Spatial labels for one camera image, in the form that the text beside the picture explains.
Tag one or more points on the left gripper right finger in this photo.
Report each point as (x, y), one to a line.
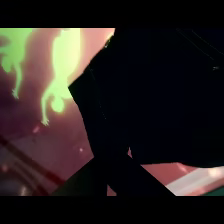
(136, 181)

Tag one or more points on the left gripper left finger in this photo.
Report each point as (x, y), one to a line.
(87, 181)

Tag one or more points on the black garment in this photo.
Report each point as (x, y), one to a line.
(150, 96)

